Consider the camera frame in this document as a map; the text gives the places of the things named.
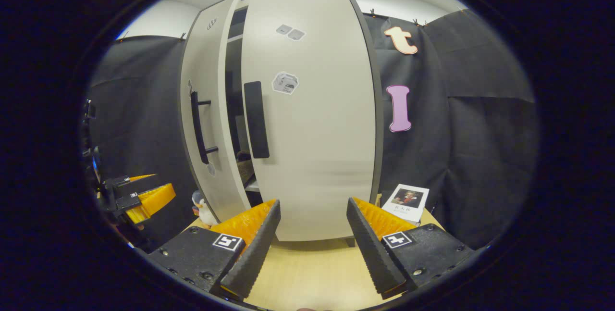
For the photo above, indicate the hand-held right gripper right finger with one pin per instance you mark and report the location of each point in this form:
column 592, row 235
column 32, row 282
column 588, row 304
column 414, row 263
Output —
column 372, row 253

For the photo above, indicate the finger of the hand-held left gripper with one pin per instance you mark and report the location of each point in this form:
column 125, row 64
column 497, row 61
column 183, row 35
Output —
column 120, row 181
column 126, row 201

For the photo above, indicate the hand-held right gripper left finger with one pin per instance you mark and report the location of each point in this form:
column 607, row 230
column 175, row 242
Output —
column 257, row 253

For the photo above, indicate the brown fuzzy shoe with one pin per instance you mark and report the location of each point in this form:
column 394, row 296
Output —
column 245, row 169

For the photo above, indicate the white shoe cabinet door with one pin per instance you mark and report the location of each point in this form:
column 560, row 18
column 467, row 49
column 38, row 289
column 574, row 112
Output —
column 214, row 61
column 322, row 157

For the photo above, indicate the white shoe cabinet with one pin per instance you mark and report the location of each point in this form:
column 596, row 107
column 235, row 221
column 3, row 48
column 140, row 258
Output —
column 233, row 70

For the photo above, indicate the white portrait book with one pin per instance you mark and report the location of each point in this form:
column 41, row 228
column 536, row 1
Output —
column 406, row 203

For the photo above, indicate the white penguin toy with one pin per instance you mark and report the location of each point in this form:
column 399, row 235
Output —
column 205, row 212

